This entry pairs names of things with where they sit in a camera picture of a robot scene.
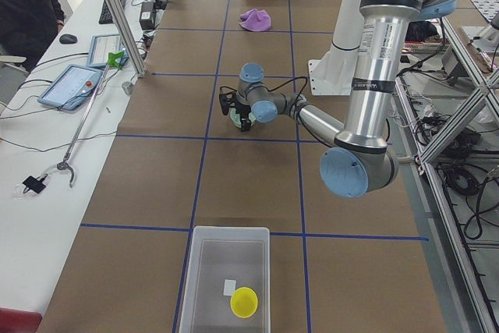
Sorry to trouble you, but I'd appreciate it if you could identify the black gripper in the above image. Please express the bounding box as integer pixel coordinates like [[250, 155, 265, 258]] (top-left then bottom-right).
[[235, 101, 253, 132]]

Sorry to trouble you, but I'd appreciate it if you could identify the green ceramic bowl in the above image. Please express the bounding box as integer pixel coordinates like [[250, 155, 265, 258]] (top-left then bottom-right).
[[229, 108, 256, 129]]

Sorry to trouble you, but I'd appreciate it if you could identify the yellow plastic cup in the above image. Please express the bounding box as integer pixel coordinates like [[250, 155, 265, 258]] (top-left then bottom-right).
[[230, 286, 259, 319]]

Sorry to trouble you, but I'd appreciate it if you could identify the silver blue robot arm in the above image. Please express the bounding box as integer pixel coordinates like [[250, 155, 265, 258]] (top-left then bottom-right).
[[219, 0, 458, 198]]

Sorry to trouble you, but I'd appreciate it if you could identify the purple cloth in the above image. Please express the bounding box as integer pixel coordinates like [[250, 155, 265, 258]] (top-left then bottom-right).
[[239, 9, 271, 32]]

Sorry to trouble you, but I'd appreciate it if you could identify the small metal cylinder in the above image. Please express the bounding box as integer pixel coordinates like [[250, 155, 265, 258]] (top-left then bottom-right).
[[122, 81, 134, 96]]

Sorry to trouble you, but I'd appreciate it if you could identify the clear plastic bin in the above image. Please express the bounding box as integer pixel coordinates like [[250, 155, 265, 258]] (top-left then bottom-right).
[[179, 226, 271, 332]]

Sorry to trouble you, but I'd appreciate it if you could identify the black power adapter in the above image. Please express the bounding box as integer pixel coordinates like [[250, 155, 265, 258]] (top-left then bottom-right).
[[139, 1, 156, 30]]

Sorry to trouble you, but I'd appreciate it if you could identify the grabber reacher tool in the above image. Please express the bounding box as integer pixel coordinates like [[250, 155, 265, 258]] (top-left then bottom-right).
[[56, 49, 125, 189]]

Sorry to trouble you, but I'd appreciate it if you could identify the far blue teach pendant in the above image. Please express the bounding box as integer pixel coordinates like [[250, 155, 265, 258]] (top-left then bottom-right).
[[87, 34, 128, 69]]

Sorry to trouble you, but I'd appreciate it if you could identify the blue teach pendant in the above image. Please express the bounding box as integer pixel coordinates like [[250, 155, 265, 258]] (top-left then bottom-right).
[[37, 64, 103, 111], [87, 34, 128, 69]]

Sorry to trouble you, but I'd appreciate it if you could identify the white label in bin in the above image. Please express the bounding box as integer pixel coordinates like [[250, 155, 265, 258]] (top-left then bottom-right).
[[223, 279, 236, 296]]

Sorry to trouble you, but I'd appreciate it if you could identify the black keyboard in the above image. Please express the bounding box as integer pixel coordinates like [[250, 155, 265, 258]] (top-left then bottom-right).
[[98, 0, 128, 25]]

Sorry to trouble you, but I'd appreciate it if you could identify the near blue teach pendant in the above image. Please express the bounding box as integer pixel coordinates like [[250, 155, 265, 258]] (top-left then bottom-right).
[[37, 64, 103, 111]]

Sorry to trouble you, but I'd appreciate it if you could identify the black computer mouse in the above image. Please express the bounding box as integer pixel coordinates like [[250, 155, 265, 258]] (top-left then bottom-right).
[[58, 34, 78, 44]]

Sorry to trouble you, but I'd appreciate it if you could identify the small black dongle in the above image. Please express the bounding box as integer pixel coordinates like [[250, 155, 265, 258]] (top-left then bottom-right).
[[23, 174, 48, 194]]

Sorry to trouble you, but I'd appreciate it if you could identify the person in black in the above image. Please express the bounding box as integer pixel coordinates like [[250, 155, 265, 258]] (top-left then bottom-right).
[[1, 0, 65, 72]]

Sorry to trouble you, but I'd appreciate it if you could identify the red object corner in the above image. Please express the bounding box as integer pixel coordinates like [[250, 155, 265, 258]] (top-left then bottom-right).
[[0, 307, 42, 333]]

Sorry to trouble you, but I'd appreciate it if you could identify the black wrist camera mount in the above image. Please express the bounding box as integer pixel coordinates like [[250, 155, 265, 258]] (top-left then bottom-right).
[[218, 91, 237, 116]]

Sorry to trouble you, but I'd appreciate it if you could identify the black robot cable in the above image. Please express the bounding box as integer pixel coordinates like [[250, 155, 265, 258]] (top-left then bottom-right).
[[220, 76, 313, 123]]

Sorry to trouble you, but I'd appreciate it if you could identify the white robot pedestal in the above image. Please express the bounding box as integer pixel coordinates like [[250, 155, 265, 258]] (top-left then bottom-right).
[[309, 0, 364, 96]]

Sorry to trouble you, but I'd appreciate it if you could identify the aluminium frame post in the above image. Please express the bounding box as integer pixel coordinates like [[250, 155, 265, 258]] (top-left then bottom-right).
[[104, 0, 146, 78]]

